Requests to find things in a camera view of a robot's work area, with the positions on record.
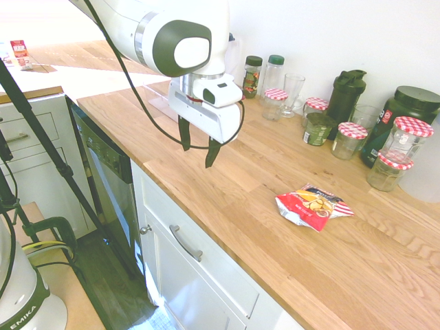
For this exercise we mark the tall glass jar checkered lid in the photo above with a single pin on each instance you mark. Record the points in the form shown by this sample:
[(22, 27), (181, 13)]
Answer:
[(405, 137)]

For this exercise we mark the clear glass mug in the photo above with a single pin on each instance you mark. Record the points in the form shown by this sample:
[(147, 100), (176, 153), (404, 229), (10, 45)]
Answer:
[(293, 91)]

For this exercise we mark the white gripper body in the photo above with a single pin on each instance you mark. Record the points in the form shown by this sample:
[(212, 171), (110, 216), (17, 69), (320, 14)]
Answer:
[(206, 120)]

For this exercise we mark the faceted glass jar checkered lid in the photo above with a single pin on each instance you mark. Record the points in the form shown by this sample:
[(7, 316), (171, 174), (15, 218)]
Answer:
[(388, 175)]

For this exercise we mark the red and white carton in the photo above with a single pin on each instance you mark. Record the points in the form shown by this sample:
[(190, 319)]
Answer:
[(21, 53)]

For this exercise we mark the silver cabinet knob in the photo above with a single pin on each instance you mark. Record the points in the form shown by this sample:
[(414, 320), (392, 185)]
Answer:
[(146, 229)]

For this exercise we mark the red potato chip bag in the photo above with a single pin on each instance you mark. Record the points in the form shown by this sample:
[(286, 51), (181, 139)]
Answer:
[(309, 208)]

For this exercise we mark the small glass jar checkered lid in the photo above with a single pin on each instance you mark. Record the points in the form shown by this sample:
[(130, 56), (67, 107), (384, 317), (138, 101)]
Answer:
[(349, 141), (274, 103), (315, 104)]

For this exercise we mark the dark green can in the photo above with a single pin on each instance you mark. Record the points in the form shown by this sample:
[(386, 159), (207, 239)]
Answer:
[(318, 130)]

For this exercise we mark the spice jar with dark lid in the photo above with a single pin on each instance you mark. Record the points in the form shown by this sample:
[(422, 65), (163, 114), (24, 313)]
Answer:
[(252, 77)]

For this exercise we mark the stainless steel dishwasher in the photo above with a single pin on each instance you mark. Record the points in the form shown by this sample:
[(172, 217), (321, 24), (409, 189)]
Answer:
[(106, 172)]

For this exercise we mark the black tripod pole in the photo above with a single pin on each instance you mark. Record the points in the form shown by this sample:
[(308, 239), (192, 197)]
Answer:
[(44, 141)]

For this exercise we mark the wooden robot platform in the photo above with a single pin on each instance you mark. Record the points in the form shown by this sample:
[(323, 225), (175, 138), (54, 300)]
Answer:
[(65, 285)]

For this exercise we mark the clear glass tumbler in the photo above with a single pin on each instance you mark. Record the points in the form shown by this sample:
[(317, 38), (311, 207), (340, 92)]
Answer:
[(366, 115)]

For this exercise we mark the white kitchen cabinet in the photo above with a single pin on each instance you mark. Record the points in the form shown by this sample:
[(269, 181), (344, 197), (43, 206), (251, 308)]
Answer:
[(192, 275)]

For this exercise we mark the black shaker bottle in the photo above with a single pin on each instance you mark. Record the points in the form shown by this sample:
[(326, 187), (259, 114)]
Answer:
[(345, 98)]

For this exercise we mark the green clamp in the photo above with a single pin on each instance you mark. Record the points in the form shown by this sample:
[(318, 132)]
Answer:
[(62, 228)]

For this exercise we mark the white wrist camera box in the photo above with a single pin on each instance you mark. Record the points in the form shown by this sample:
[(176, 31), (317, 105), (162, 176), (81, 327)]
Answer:
[(220, 91)]

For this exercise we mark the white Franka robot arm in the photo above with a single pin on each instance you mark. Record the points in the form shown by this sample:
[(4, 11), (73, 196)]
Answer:
[(192, 20)]

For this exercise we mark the white drawer unit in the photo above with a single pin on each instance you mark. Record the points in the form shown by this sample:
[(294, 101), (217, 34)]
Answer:
[(41, 137)]

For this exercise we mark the clear plastic pitcher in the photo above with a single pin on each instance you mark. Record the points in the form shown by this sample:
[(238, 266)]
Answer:
[(235, 58)]

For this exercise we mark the large dark green tub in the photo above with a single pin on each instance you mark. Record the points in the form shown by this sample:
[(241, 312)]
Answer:
[(412, 103)]

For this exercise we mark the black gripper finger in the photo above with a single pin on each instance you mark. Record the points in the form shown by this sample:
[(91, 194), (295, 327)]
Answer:
[(212, 151), (185, 134)]

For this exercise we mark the clear plastic container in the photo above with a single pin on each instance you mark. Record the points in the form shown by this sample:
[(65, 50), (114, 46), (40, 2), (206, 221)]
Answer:
[(156, 98)]

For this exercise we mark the clear bottle with green lid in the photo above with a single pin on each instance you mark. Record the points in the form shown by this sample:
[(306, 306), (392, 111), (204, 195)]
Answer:
[(273, 74)]

